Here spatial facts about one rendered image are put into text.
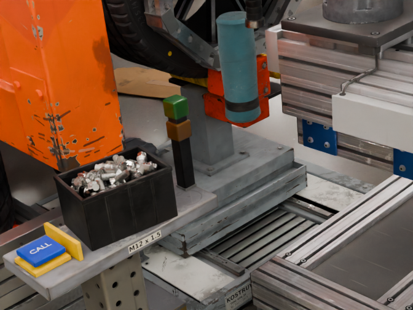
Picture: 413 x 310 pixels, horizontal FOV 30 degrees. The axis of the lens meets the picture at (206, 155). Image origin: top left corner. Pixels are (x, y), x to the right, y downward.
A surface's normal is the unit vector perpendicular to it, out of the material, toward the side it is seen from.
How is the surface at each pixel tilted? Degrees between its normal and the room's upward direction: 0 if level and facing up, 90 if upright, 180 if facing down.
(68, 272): 0
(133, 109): 0
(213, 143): 90
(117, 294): 90
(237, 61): 90
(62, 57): 90
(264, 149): 0
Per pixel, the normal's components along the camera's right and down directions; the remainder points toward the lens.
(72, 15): 0.67, 0.26
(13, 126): -0.74, 0.37
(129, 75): 0.09, -0.85
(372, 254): -0.11, -0.89
